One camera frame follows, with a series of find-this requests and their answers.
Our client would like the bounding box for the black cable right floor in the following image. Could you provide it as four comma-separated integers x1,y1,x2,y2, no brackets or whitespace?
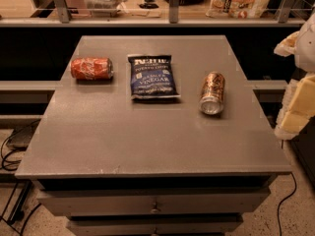
276,172,298,236

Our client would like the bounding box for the blue vinegar chips bag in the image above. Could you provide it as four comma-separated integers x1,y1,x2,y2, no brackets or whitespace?
128,55,179,99

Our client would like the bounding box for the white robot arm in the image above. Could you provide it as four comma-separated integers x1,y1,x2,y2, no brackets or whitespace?
274,14,315,140

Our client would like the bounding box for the grey cabinet with drawers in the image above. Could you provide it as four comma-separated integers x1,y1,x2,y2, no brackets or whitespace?
16,35,290,236

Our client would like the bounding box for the colourful snack bag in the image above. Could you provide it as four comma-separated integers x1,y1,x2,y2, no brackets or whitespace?
206,0,270,19

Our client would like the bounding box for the grey metal shelf rail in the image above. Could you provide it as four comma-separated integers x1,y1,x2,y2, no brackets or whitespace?
0,0,314,28

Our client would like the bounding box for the gold brown soda can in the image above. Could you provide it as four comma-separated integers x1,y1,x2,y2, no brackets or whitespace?
199,72,225,115

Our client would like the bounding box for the upper drawer knob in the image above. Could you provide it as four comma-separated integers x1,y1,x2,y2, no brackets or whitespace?
151,203,160,214

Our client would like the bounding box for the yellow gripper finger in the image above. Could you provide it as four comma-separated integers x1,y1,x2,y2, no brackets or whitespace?
275,74,315,140

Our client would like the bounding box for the clear plastic container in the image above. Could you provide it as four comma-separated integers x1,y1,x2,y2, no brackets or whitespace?
85,0,124,17

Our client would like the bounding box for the red coke can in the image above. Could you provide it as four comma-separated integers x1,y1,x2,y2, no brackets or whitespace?
70,57,113,81

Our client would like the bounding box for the black cables left floor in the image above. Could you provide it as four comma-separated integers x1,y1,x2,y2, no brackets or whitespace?
0,120,42,236

